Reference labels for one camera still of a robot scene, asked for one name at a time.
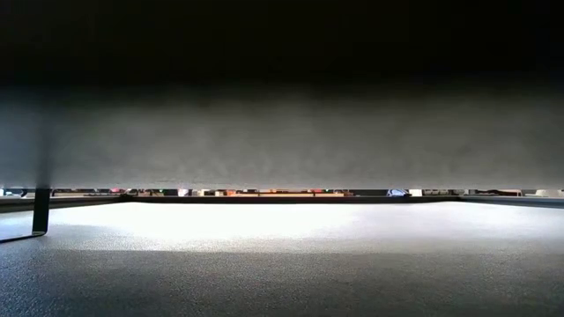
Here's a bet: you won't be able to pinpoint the black metal table frame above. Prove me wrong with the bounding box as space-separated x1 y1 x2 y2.
0 195 564 215

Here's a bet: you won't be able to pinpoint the blue grey table mat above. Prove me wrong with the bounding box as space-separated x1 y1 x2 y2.
0 201 564 317

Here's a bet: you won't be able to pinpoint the wooden riser shelf black legs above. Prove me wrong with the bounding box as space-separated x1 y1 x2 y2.
0 0 564 243

